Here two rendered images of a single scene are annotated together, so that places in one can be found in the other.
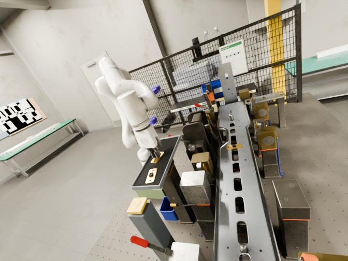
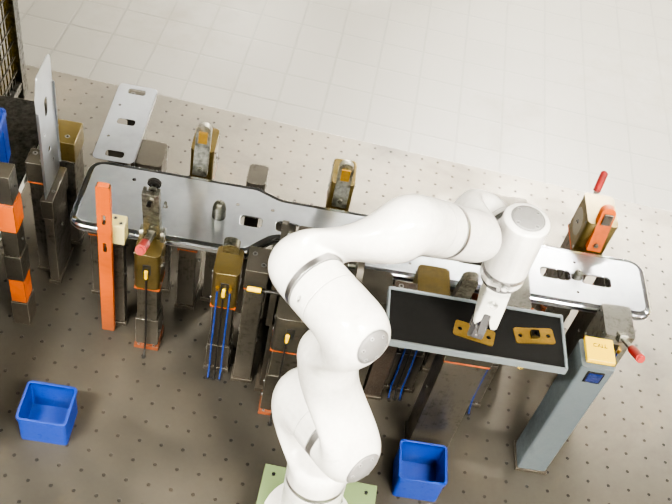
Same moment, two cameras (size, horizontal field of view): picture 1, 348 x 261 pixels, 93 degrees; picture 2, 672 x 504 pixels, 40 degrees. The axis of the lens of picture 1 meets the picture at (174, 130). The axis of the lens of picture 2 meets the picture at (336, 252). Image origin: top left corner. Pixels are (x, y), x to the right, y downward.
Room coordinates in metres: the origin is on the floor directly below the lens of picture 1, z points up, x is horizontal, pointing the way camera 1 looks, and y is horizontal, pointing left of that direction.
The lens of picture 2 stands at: (1.56, 0.97, 2.59)
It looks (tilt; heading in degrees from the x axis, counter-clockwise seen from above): 48 degrees down; 239
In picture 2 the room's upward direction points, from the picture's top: 14 degrees clockwise
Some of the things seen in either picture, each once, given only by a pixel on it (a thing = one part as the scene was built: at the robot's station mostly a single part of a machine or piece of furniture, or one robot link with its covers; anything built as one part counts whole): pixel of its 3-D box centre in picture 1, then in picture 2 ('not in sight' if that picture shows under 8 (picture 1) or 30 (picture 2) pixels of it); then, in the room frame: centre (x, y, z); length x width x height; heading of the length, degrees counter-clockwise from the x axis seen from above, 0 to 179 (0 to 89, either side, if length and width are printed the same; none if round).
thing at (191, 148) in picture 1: (200, 174); (387, 343); (0.77, -0.05, 0.90); 0.05 x 0.05 x 0.40; 65
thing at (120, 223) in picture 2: (218, 123); (119, 273); (1.31, -0.40, 0.88); 0.04 x 0.04 x 0.37; 65
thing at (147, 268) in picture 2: (212, 129); (148, 299); (1.26, -0.32, 0.87); 0.10 x 0.07 x 0.35; 65
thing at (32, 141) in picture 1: (46, 144); not in sight; (5.24, 3.95, 0.41); 2.24 x 0.84 x 0.82; 151
